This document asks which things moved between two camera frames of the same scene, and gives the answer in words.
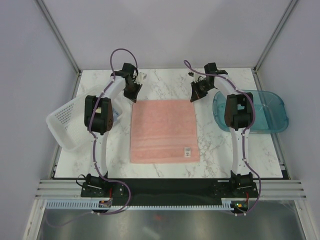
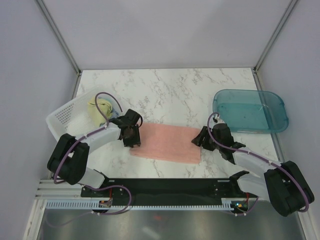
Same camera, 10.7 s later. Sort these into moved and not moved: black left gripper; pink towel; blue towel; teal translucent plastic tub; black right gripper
Moved: black right gripper; black left gripper; pink towel
Not moved: blue towel; teal translucent plastic tub
